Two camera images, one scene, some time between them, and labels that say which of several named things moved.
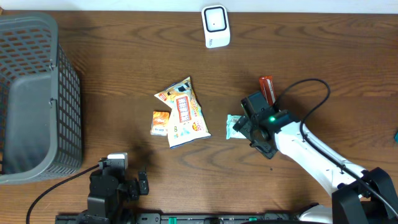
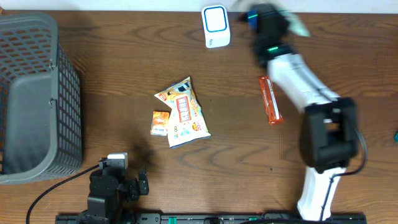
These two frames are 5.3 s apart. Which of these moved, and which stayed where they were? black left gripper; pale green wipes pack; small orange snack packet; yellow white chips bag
Moved: pale green wipes pack
Stayed: small orange snack packet; black left gripper; yellow white chips bag
